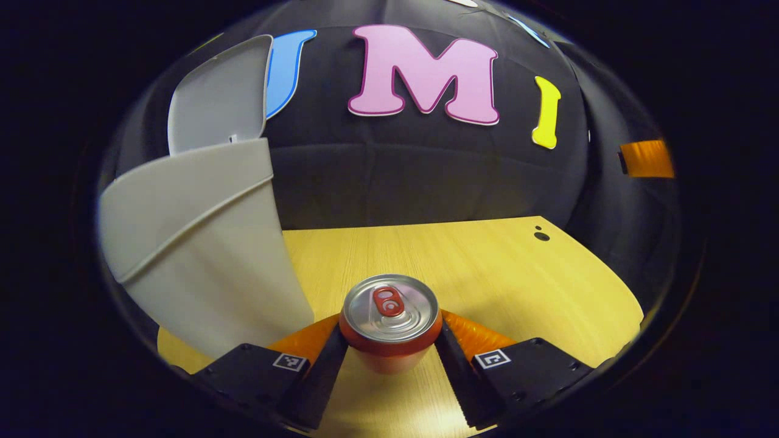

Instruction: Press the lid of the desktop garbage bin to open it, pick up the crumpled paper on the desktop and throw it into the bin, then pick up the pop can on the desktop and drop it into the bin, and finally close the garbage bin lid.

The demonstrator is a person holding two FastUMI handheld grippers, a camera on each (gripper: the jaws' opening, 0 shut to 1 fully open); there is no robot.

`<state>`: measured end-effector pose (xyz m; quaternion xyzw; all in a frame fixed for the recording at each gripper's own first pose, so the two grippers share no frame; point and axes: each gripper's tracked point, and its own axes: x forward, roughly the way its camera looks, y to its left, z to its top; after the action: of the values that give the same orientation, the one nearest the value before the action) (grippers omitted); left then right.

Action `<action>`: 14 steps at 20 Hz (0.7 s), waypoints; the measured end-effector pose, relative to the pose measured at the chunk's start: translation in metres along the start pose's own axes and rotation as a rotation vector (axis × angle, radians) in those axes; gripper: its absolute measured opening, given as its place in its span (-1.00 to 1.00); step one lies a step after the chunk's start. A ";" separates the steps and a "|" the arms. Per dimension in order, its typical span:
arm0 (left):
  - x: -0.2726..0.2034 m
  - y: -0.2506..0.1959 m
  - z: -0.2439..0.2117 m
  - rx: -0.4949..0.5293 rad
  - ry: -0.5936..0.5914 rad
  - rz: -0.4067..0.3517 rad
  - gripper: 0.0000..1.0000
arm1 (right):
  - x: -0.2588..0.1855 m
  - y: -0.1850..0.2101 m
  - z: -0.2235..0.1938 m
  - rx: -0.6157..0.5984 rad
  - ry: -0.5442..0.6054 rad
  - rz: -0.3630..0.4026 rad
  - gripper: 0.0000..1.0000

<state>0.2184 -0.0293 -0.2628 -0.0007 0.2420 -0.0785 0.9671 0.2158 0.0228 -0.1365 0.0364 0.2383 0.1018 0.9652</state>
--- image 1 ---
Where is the white desktop garbage bin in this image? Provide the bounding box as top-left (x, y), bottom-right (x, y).
top-left (99, 35), bottom-right (315, 360)

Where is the wooden desktop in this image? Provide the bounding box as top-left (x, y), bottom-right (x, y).
top-left (157, 216), bottom-right (645, 438)

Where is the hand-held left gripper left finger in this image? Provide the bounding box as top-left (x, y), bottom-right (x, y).
top-left (192, 313), bottom-right (349, 429)

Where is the red pop can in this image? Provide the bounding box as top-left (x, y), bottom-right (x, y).
top-left (339, 274), bottom-right (443, 374)

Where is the black backdrop cloth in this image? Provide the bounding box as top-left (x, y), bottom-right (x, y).
top-left (100, 0), bottom-right (679, 317)

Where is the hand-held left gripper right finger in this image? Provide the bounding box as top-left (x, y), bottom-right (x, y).
top-left (435, 309), bottom-right (594, 429)

